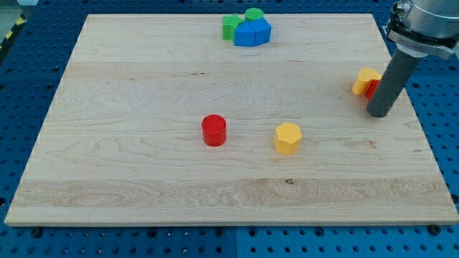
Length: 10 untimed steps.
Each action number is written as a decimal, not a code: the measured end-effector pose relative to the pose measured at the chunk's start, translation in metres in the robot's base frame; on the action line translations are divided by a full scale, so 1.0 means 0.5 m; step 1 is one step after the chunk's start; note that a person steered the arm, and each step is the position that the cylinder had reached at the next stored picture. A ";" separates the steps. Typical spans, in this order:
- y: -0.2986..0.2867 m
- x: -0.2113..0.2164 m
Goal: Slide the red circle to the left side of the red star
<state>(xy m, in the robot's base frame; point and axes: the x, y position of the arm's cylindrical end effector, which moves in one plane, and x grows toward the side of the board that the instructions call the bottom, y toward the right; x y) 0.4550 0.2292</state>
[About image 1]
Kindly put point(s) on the black bolt front left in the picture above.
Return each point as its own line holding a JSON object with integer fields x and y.
{"x": 36, "y": 232}

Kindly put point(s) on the yellow heart block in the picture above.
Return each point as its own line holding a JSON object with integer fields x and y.
{"x": 363, "y": 79}

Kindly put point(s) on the black bolt front right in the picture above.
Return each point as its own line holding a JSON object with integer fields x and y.
{"x": 434, "y": 229}

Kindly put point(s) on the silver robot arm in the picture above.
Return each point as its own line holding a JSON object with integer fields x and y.
{"x": 424, "y": 27}

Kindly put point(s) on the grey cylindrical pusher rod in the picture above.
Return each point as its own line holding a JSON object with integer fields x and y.
{"x": 395, "y": 77}

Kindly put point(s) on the blue pentagon block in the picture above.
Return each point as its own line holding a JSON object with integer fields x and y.
{"x": 261, "y": 30}

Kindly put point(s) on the light wooden board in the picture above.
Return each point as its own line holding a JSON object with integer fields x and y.
{"x": 122, "y": 144}

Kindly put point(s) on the red star block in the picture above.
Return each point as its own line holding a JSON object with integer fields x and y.
{"x": 371, "y": 88}

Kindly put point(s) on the black bolt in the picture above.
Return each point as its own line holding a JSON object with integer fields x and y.
{"x": 434, "y": 229}
{"x": 36, "y": 232}

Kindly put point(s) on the green cylinder block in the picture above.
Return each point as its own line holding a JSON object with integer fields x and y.
{"x": 253, "y": 13}

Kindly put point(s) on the red cylinder block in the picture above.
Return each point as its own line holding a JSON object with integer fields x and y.
{"x": 214, "y": 130}

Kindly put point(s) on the yellow hexagon block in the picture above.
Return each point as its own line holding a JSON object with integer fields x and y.
{"x": 287, "y": 139}

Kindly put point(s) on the green star block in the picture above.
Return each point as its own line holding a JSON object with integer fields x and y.
{"x": 229, "y": 24}

